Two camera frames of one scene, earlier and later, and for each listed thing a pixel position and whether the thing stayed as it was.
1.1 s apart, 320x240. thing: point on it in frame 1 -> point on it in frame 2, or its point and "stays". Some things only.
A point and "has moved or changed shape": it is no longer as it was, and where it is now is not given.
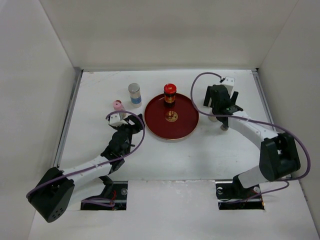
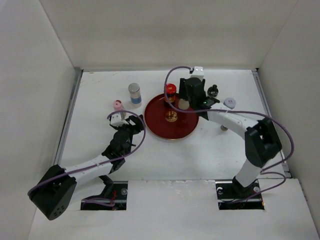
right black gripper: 234,98 -> 183,88
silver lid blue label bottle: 135,95 stays
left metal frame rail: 68,116 stays
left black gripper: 137,127 stays
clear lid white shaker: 213,118 has moved or changed shape
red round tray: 171,123 stays
